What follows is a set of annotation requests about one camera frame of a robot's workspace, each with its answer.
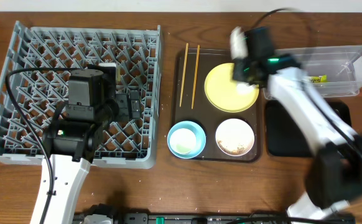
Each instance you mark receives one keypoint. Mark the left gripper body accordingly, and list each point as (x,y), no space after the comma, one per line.
(122,110)

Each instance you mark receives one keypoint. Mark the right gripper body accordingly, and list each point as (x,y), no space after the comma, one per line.
(245,71)

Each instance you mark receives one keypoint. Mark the white napkin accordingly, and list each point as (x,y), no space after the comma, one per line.
(238,45)

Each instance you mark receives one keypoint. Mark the wooden chopstick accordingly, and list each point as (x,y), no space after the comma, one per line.
(195,76)
(183,73)

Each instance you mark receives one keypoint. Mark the white cup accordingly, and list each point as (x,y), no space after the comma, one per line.
(183,141)

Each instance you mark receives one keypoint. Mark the pink bowl with rice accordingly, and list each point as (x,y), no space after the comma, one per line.
(235,137)

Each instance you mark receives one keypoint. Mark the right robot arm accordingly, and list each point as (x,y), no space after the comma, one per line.
(335,177)

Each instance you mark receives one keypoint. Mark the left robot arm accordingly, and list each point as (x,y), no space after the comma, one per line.
(73,136)

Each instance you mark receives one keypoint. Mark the grey dishwasher rack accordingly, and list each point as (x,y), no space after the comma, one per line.
(44,55)

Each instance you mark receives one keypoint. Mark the yellow plate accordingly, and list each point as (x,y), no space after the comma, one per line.
(227,94)

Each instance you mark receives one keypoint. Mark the dark brown serving tray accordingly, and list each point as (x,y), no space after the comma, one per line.
(204,113)

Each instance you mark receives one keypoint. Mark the black tray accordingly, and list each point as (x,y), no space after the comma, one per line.
(283,137)

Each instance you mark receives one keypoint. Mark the light blue bowl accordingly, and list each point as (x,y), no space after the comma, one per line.
(200,137)

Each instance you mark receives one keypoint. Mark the clear plastic bin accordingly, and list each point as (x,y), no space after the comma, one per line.
(341,64)

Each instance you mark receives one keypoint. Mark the black equipment rail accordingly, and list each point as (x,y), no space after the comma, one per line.
(102,213)

